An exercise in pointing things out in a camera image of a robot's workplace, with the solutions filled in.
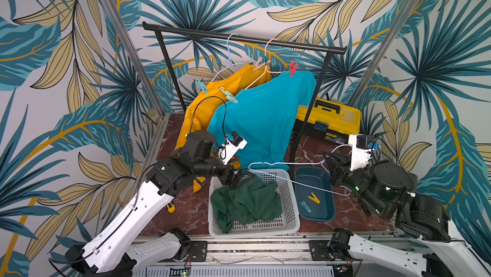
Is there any dark green t-shirt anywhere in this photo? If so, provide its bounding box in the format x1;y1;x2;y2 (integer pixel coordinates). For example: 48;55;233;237
210;176;283;234

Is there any white blue wire hanger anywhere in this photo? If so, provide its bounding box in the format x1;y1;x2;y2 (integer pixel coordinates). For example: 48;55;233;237
248;158;352;197

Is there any yellow clothespin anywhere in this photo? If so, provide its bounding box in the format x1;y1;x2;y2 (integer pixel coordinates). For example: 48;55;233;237
308;192;321;204

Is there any turquoise clothespin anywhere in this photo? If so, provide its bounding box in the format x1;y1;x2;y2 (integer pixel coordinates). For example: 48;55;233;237
300;200;312;214

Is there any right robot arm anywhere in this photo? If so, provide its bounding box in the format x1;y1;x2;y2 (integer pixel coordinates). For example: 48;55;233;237
320;151;490;276

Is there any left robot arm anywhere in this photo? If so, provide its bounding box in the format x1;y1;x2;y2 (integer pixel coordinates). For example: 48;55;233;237
49;130;249;276

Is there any dark teal tray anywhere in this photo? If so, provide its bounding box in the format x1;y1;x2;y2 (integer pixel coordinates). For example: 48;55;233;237
294;167;336;222

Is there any yellow black toolbox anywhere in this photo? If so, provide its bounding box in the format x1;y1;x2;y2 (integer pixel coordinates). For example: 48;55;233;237
303;98;361;145

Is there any teal blue t-shirt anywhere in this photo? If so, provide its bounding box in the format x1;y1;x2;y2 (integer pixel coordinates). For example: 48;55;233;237
207;71;317;170

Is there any white plastic basket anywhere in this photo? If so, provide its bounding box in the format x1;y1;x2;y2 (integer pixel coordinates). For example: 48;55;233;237
208;169;300;239

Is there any yellow utility knife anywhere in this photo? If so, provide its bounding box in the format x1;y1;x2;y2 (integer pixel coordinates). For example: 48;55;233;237
166;202;176;214

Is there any pale green clothespin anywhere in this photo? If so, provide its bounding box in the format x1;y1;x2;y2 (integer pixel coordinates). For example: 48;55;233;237
220;87;239;104

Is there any yellow t-shirt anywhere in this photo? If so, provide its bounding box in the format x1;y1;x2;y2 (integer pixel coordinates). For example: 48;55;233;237
173;64;272;193

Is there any mint clothespin far left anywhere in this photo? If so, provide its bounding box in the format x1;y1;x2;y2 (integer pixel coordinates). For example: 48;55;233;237
196;80;208;94

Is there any red clothespin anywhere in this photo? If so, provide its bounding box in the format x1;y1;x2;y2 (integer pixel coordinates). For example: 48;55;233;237
289;61;299;77

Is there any black clothes rack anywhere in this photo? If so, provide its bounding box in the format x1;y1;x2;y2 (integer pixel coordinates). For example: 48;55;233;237
143;21;347;163

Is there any beige clothespin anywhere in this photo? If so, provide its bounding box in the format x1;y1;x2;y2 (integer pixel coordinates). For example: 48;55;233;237
253;57;271;71

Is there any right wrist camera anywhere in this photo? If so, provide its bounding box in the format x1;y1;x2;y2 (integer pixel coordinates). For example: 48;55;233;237
348;134;377;172

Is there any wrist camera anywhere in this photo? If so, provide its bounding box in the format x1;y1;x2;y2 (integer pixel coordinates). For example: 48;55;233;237
348;134;377;172
217;131;248;165

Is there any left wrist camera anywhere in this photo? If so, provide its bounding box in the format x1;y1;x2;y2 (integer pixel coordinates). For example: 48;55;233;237
217;131;248;165

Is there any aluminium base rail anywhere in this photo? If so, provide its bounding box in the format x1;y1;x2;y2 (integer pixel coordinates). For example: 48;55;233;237
91;233;419;277

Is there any pink wire hanger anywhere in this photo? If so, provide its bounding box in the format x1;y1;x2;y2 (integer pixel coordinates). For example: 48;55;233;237
244;38;277;90

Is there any light blue wire hanger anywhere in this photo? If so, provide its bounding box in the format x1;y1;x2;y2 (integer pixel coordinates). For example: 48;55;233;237
211;33;244;82

